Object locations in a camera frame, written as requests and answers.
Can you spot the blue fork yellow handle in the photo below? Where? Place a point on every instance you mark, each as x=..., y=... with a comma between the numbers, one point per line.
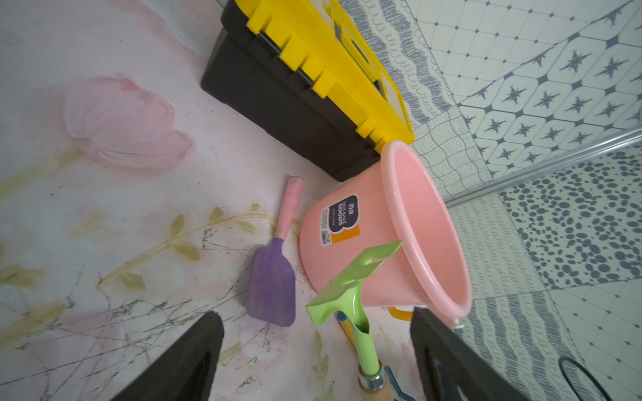
x=396, y=390

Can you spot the yellow watering can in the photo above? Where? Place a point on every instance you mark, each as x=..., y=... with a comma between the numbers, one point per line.
x=399, y=314

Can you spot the purple shovel pink handle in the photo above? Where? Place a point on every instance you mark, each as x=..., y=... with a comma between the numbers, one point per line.
x=271, y=292

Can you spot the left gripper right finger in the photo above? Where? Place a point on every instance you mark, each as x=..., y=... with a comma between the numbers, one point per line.
x=449, y=369

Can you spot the yellow black toolbox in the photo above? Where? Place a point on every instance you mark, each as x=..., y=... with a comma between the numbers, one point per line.
x=302, y=71

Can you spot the green rake wooden handle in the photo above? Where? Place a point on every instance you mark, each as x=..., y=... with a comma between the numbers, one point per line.
x=344, y=294

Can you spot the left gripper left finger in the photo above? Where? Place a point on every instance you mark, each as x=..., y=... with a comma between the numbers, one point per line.
x=186, y=370

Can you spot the pink plastic bucket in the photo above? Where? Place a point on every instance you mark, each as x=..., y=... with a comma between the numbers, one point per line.
x=393, y=200

